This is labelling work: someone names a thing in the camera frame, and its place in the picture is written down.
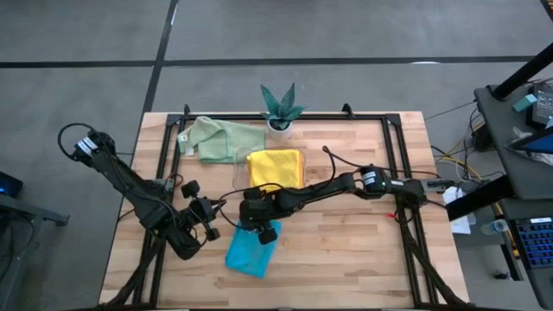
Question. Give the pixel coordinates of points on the green microfiber towel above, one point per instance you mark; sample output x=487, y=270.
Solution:
x=224, y=140

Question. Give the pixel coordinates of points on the black stand beam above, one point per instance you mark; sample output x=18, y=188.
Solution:
x=479, y=196

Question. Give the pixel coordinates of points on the black aluminium rig frame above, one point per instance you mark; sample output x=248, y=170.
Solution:
x=328, y=116

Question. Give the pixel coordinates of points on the black device box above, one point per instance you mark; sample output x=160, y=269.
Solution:
x=542, y=108

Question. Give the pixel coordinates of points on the small red clip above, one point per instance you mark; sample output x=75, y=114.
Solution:
x=391, y=214

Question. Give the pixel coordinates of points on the clear plastic bin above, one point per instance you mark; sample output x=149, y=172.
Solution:
x=239, y=170

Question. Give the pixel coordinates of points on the black box with blue light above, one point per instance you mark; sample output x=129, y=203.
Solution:
x=10, y=185

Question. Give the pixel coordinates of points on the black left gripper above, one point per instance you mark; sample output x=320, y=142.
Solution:
x=194, y=218

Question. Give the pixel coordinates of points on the blue microfiber towel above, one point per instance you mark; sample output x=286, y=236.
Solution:
x=250, y=255

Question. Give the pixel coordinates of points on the clear plastic bottle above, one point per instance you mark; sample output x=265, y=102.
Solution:
x=497, y=226

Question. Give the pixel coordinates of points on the yellow microfiber towel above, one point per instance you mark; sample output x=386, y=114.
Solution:
x=276, y=168

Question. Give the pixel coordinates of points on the small teal box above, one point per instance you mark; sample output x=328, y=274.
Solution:
x=525, y=103

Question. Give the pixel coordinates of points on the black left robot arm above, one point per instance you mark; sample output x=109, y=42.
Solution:
x=134, y=194

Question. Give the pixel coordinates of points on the tablet with blue screen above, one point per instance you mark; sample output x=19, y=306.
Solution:
x=535, y=144

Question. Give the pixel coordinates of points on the black stand pole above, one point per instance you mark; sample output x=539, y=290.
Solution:
x=523, y=71

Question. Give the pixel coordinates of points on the white paper sheet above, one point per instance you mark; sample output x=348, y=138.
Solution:
x=460, y=224

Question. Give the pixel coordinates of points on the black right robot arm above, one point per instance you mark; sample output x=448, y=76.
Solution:
x=328, y=190

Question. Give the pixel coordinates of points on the grey metal stand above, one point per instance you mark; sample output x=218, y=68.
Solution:
x=26, y=209

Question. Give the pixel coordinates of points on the grey side desk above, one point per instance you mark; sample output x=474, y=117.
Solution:
x=501, y=129

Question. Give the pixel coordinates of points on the artificial succulent in white pot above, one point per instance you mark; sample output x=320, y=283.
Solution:
x=280, y=114

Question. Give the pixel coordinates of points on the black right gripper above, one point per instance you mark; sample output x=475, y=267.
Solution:
x=274, y=207

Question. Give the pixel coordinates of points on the black power adapter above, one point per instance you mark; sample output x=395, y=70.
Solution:
x=480, y=139

